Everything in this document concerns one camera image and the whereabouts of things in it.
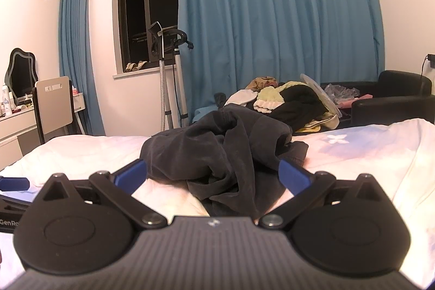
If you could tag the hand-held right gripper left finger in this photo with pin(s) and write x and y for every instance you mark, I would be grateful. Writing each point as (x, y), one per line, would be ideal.
(131, 174)

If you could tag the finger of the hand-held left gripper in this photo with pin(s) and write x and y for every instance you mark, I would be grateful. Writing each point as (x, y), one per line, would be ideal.
(13, 184)

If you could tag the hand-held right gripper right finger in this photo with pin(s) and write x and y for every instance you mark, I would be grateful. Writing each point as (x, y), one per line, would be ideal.
(293, 176)

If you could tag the dark grey garment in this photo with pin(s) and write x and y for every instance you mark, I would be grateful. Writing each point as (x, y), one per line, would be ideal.
(210, 147)

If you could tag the yellow towel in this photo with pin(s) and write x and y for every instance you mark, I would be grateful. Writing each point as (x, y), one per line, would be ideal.
(311, 129)

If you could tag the white dressing table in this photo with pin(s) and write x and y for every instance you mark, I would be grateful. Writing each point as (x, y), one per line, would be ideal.
(13, 127)

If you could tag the black garment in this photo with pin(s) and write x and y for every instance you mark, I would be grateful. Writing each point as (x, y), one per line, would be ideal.
(299, 110)

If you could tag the pastel printed bed quilt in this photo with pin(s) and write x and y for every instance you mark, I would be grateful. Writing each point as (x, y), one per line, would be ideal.
(373, 154)

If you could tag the yellow-green fluffy garment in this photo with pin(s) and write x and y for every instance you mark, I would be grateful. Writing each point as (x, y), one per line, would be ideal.
(268, 94)

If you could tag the white spray bottle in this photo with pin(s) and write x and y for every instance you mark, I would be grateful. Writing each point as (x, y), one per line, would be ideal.
(6, 98)

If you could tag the translucent round plastic cover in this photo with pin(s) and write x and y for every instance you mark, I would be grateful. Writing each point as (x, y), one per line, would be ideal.
(321, 93)

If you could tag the white side table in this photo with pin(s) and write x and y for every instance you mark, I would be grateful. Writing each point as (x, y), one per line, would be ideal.
(78, 101)

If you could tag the pink cloth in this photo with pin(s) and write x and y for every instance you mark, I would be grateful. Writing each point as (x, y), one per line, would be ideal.
(346, 103)

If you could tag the beige backed chair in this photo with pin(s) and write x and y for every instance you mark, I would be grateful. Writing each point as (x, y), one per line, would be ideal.
(54, 103)

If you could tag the white garment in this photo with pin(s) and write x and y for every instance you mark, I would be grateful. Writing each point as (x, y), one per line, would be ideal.
(243, 96)

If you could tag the blue cloth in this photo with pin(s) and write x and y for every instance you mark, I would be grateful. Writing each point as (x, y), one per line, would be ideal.
(204, 114)

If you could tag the clear plastic bag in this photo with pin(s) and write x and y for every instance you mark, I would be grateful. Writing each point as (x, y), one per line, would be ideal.
(340, 93)

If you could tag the brown garment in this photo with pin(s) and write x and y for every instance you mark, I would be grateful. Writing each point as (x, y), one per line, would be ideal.
(263, 82)

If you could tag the garment steamer stand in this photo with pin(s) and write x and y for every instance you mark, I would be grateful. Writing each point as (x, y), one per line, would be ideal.
(179, 86)

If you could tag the small dark grey cloth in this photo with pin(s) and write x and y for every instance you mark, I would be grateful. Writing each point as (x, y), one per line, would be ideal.
(221, 99)

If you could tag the beige cloth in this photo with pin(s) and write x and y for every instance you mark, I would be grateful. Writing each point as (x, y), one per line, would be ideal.
(134, 66)

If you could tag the wavy framed mirror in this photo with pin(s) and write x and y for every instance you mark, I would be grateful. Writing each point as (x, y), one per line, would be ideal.
(20, 72)

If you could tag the black sofa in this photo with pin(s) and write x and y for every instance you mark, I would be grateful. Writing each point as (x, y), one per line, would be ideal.
(390, 93)

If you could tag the narrow blue curtain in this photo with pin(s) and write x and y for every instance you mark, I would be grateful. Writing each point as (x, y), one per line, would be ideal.
(74, 38)

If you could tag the wide blue curtain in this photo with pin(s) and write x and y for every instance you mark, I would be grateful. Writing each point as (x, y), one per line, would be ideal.
(272, 4)

